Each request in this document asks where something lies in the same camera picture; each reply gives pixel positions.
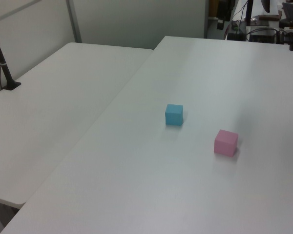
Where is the black camera stand pole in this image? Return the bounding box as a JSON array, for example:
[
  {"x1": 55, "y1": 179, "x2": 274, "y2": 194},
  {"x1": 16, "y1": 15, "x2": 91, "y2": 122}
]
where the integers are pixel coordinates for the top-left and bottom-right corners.
[{"x1": 0, "y1": 19, "x2": 22, "y2": 91}]

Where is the black monitor stand pole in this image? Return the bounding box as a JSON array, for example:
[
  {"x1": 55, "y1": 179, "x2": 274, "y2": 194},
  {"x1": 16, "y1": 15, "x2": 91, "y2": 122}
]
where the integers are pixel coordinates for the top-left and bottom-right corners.
[{"x1": 245, "y1": 0, "x2": 254, "y2": 28}]

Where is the pink cube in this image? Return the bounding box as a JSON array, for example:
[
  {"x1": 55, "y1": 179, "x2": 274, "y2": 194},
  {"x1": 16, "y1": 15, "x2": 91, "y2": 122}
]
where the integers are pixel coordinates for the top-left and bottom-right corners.
[{"x1": 213, "y1": 129, "x2": 239, "y2": 156}]

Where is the wooden shelf unit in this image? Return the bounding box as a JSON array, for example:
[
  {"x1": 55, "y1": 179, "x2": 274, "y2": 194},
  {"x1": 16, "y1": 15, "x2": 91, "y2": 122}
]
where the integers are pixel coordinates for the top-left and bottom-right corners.
[{"x1": 208, "y1": 0, "x2": 236, "y2": 19}]

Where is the small black device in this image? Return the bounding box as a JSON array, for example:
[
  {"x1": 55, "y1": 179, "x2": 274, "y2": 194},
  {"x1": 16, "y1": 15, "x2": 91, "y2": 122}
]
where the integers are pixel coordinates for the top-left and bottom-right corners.
[{"x1": 228, "y1": 31, "x2": 245, "y2": 41}]

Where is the blue cube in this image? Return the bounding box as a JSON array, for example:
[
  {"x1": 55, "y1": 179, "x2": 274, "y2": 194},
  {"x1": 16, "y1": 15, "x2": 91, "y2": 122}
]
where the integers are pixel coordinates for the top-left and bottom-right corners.
[{"x1": 165, "y1": 104, "x2": 184, "y2": 127}]

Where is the black electronics box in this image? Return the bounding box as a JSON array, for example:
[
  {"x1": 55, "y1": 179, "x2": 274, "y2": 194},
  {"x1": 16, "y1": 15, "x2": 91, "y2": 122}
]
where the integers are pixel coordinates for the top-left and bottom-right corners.
[{"x1": 249, "y1": 28, "x2": 277, "y2": 44}]

